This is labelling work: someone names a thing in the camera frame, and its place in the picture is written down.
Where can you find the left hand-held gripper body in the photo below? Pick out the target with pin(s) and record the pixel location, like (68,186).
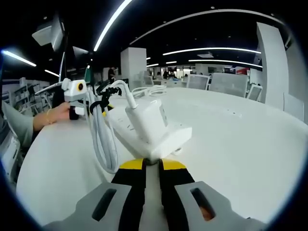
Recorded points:
(73,92)

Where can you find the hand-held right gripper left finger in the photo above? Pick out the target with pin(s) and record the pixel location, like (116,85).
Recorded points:
(130,199)

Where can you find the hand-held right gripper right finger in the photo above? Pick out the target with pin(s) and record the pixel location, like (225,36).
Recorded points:
(175,199)

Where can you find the white charger brick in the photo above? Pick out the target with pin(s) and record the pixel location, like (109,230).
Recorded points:
(146,118)

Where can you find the white power strip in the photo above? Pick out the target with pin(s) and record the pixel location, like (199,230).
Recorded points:
(178,137)

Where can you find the long ceiling light strip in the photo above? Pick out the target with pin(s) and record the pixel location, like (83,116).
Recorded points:
(110,24)

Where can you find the person's left hand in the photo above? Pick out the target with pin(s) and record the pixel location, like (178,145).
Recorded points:
(60,113)

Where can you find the black twist tie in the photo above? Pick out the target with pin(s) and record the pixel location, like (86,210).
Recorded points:
(104,99)

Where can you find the wide grey mesh chair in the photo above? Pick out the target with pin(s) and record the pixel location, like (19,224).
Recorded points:
(228,84)

